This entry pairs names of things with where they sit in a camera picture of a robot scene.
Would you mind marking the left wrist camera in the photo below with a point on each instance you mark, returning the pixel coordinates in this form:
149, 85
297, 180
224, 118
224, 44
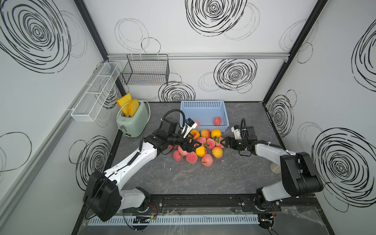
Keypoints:
189, 125

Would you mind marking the white slotted cable duct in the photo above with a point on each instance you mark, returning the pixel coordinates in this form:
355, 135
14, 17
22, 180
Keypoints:
214, 219

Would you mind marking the pink peach with leaf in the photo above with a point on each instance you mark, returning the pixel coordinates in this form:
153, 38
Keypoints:
210, 143

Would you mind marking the dark pink peach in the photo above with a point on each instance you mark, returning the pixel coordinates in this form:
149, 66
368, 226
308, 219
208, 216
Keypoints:
177, 156

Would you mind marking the yellow toast slice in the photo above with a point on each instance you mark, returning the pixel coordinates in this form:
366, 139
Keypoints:
124, 102
133, 107

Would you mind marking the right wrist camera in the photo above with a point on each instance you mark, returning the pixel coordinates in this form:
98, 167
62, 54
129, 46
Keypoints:
237, 132

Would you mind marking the red yellow peach by basket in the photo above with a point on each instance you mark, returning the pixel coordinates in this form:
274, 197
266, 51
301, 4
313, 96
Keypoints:
205, 133

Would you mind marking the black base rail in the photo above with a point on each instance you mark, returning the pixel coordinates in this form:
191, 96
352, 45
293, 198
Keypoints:
247, 202

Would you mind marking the rear yellow toast slice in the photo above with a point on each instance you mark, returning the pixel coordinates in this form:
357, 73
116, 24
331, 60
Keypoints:
124, 102

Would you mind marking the white wire wall shelf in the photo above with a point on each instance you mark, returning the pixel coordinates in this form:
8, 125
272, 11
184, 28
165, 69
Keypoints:
95, 96

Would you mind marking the black wire wall basket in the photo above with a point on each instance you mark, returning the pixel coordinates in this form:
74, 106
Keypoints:
146, 69

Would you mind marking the yellow peach centre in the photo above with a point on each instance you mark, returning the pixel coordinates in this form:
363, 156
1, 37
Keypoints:
201, 151

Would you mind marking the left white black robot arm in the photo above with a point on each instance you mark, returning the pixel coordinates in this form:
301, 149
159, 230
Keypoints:
105, 195

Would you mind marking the mint green toaster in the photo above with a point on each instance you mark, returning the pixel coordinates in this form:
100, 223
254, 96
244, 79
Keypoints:
134, 126

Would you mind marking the front yellow toast slice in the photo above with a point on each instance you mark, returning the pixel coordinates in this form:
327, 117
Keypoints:
133, 107

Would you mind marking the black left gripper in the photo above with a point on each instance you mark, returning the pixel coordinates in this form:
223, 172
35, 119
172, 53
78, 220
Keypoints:
188, 148

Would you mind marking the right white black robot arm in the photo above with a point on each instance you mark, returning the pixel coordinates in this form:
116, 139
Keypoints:
299, 175

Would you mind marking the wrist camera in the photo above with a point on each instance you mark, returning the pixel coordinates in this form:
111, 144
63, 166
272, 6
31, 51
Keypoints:
189, 125
237, 132

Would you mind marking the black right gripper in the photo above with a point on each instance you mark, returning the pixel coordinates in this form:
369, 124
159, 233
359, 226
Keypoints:
231, 143

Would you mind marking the light blue plastic basket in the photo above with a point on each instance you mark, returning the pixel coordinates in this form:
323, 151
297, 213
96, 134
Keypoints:
205, 111

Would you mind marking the orange yellow peach front right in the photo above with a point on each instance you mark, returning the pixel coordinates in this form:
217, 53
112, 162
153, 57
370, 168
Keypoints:
217, 152

